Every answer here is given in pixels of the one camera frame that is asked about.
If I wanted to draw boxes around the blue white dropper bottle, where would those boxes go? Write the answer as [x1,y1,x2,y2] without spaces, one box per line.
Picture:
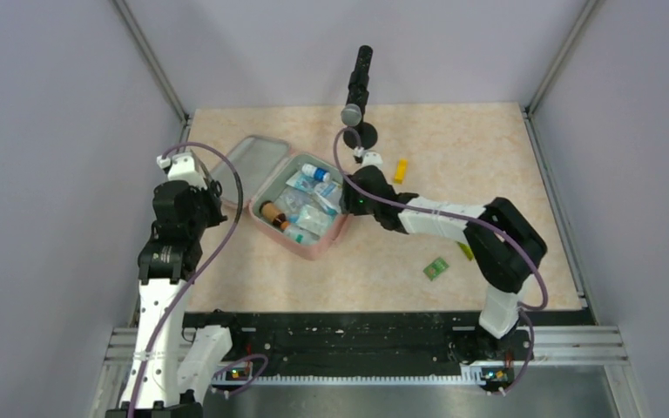
[301,164,331,182]

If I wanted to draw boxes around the colourful toy block stack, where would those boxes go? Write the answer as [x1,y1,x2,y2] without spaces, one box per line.
[457,242,475,261]

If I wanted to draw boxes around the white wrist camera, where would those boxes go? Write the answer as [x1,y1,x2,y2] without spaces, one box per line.
[156,152,210,190]
[353,147,383,168]

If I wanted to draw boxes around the green gauze packet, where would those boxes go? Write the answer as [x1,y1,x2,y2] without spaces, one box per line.
[295,205,333,236]

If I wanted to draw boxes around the small green box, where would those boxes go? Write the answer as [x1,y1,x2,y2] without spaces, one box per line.
[422,257,449,281]

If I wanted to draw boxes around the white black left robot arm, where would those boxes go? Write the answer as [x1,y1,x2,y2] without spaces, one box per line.
[105,179,245,417]

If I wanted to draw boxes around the yellow plastic block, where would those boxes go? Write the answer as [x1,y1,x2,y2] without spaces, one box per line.
[393,158,409,185]

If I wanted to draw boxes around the white bottle green label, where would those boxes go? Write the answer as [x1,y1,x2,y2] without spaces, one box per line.
[283,225,319,246]

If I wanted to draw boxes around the brown bottle orange cap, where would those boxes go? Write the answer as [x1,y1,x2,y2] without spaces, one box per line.
[259,200,290,232]

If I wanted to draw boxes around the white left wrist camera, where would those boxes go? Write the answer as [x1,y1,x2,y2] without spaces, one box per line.
[156,152,210,190]

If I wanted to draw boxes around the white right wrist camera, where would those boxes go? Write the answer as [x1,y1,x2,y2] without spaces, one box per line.
[353,147,383,168]

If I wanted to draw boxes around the black microphone on stand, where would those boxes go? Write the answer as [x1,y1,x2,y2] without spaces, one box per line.
[341,45,378,150]

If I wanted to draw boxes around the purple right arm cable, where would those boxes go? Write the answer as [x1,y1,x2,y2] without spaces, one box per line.
[333,126,551,397]

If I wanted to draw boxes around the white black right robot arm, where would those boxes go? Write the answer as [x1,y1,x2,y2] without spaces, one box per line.
[341,165,548,359]

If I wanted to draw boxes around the pink medicine kit case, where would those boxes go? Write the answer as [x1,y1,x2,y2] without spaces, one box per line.
[226,136,348,260]

